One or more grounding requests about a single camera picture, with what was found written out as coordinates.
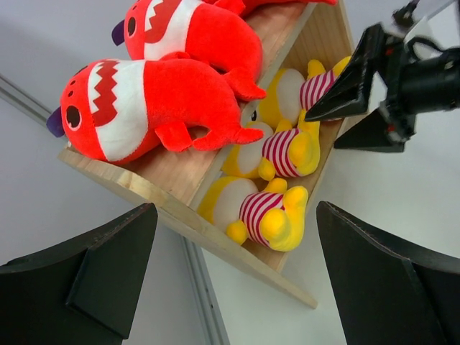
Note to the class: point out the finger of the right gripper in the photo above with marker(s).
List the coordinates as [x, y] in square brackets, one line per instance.
[373, 134]
[349, 95]

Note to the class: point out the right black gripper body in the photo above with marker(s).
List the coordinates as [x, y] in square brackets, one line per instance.
[421, 77]

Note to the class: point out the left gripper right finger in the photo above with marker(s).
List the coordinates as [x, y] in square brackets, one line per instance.
[388, 290]

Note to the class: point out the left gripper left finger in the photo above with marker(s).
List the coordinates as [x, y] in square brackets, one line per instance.
[81, 291]

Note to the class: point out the yellow striped plush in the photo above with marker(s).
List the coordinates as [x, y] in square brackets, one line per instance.
[273, 217]
[291, 92]

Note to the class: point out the yellow striped plush edge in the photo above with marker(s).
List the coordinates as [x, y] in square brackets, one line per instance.
[285, 152]

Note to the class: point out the red shark plush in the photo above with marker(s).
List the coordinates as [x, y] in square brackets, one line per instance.
[187, 53]
[251, 5]
[118, 110]

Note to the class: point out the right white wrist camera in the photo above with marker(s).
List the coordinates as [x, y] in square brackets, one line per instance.
[416, 33]

